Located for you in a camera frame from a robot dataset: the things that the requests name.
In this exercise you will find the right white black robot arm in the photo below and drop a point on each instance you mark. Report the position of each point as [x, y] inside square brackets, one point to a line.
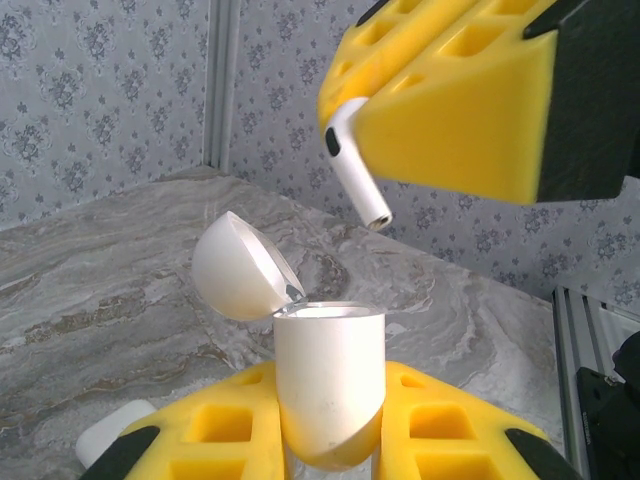
[610, 425]

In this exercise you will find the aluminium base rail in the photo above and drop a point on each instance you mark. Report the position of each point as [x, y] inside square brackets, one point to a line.
[567, 340]

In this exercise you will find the white earbud charging case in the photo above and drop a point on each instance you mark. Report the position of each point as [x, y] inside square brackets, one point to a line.
[330, 375]
[110, 430]

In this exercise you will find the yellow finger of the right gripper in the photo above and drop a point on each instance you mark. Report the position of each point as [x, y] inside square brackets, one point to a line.
[395, 35]
[460, 135]

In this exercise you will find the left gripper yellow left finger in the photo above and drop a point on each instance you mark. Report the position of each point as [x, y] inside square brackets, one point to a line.
[215, 440]

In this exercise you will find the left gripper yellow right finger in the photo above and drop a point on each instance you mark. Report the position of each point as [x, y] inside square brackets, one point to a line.
[450, 445]

